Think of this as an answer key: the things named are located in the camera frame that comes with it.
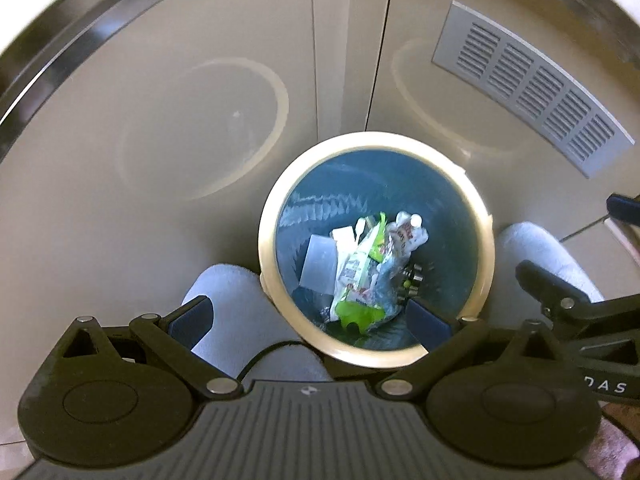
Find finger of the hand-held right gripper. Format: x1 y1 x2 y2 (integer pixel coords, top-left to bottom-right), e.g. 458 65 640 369
606 192 640 223
515 259 640 342

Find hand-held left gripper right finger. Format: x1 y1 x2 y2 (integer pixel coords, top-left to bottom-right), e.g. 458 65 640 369
377 297 561 398

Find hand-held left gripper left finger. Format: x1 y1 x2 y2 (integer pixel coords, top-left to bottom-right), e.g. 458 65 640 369
60 296 242 397

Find beige stick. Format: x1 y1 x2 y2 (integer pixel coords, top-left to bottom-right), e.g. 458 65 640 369
604 216 640 262

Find blue bin with cream rim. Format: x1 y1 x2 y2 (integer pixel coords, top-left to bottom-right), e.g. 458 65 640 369
257 131 497 369

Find green and white wrapper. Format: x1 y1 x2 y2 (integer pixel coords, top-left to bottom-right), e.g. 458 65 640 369
330 211 402 337

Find white red-print plastic wrapper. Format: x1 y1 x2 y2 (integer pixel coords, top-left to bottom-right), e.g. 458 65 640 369
382 210 431 262

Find small white paper piece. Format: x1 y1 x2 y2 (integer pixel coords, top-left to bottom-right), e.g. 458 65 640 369
331 226 362 247

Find grey flat card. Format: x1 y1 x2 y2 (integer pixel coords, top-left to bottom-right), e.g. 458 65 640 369
299 233 342 294

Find silver vent grille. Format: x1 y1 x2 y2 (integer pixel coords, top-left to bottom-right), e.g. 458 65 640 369
431 0 635 180

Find black cable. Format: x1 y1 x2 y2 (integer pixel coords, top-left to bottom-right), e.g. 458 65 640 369
234 341 332 384

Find beige cabinet corner post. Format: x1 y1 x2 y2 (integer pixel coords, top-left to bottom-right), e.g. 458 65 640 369
309 0 397 142

